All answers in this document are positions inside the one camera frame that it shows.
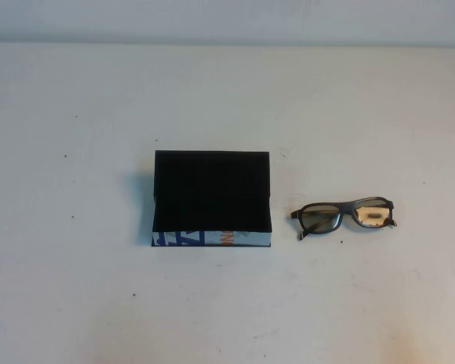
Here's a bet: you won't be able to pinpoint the black frame glasses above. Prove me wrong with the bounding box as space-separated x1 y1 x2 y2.
290 196 397 242

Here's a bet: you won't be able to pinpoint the black glasses case box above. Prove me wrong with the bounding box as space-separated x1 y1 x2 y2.
151 149 271 248

